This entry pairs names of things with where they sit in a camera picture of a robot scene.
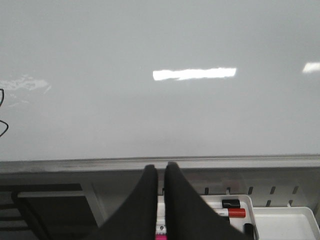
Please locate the pink whiteboard eraser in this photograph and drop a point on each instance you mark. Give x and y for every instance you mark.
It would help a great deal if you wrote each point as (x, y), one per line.
(160, 237)

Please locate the white plastic marker tray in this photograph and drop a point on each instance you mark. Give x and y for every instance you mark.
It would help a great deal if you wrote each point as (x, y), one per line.
(237, 223)

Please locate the red capped marker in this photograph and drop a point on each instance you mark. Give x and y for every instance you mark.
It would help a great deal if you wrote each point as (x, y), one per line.
(231, 212)

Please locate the black capped marker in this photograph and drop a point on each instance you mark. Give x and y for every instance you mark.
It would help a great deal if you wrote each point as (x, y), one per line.
(249, 231)
(224, 203)

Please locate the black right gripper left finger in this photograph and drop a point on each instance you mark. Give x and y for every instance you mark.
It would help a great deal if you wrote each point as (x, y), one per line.
(136, 218)

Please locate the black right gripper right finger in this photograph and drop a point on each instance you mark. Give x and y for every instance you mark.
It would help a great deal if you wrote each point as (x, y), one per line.
(188, 216)

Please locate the white whiteboard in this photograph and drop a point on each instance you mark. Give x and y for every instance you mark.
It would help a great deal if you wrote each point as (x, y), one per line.
(118, 84)

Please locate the grey whiteboard stand frame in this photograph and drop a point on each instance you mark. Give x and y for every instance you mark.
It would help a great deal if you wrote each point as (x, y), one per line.
(70, 205)

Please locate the grey fabric striped organizer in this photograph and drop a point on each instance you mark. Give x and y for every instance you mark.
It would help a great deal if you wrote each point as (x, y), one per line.
(12, 225)

